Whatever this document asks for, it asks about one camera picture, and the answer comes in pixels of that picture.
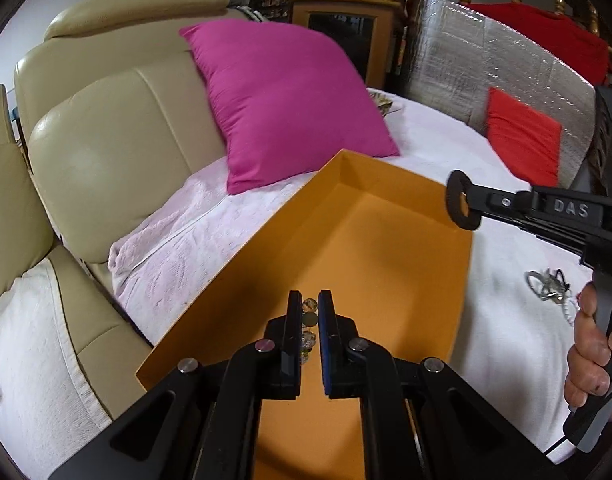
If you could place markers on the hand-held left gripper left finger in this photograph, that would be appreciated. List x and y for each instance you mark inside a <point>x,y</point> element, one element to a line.
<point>296,321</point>

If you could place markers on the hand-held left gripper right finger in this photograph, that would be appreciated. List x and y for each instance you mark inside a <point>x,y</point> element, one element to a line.
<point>327,321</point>

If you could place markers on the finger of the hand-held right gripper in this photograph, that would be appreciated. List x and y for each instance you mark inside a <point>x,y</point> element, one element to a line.
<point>491,205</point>

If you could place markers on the silver bangle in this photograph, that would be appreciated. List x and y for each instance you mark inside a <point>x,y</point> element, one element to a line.
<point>530,280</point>

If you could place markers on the orange cardboard box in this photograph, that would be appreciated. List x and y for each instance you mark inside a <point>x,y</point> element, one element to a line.
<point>366,240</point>

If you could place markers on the person's right hand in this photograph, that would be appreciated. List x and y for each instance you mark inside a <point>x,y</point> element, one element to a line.
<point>588,355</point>

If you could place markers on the pale pink white blanket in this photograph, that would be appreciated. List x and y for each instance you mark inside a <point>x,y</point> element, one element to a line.
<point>501,270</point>

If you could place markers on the red cushion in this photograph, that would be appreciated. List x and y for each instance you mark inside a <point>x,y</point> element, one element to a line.
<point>523,135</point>

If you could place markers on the crumpled beige cloth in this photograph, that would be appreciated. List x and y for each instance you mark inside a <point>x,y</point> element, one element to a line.
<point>386,102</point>

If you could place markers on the silver foil insulation mat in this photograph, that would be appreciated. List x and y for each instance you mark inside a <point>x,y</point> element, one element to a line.
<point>466,55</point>

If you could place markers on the red cloth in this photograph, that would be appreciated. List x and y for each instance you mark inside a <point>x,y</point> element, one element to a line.
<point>546,35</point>

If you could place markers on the wooden cabinet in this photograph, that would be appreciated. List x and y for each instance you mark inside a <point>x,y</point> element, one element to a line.
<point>381,45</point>

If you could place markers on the magenta pillow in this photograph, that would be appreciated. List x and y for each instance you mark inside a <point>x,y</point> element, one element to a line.
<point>286,100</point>

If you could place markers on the beige leather sofa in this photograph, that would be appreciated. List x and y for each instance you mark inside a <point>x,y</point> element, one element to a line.
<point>111,150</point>

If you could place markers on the white towel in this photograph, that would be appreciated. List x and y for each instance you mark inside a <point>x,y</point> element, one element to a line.
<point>31,350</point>

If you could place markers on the dark display shelf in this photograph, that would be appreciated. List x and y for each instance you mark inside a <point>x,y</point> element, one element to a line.
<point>267,5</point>

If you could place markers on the striped cloth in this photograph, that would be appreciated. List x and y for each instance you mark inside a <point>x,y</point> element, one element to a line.
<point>248,12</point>

